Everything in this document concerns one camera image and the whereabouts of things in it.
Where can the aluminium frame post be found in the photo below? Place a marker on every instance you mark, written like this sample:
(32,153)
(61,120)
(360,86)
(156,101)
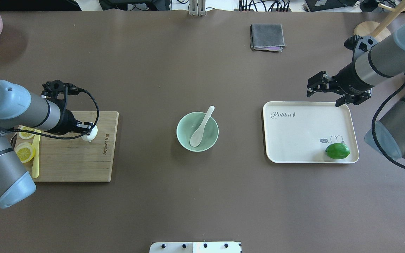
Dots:
(197,7)

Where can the white ceramic spoon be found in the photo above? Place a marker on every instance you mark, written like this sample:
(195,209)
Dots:
(197,136)

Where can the yellow plastic knife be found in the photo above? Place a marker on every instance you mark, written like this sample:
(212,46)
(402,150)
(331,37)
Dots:
(36,160)

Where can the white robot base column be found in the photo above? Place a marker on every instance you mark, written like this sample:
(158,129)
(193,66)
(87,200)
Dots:
(196,247)

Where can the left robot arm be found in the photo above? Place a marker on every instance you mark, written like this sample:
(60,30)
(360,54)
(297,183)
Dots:
(47,113)

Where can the upper lemon slice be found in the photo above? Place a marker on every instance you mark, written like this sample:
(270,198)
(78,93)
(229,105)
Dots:
(26,135)

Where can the green ceramic bowl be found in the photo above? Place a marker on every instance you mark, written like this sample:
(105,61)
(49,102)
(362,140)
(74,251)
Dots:
(189,124)

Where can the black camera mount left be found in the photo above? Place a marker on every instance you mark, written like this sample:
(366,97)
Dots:
(57,92)

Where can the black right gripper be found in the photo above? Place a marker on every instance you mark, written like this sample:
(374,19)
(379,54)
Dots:
(347,82)

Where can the lemon slice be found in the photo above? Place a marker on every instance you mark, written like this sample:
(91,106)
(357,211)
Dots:
(25,152)
(26,135)

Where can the grey folded cloth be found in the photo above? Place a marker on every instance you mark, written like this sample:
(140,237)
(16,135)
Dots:
(267,37)

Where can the white plastic tray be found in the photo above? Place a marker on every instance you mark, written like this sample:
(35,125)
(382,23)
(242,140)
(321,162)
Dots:
(299,132)

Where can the green lime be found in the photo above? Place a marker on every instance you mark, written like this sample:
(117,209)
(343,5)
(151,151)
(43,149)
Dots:
(337,151)

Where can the lower lemon slice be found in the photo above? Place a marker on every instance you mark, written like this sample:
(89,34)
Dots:
(25,152)

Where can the wooden cutting board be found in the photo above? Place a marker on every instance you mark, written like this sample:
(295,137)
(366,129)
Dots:
(76,160)

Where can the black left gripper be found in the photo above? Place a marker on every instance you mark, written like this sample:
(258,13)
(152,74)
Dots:
(67,122)

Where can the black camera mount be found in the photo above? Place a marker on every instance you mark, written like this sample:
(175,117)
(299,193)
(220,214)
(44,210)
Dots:
(57,92)
(359,45)

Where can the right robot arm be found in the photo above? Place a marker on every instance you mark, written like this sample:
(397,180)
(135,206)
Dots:
(373,62)

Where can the wooden mug stand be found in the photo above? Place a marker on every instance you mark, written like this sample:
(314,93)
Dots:
(379,30)

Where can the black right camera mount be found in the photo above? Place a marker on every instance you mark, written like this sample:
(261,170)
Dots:
(359,45)

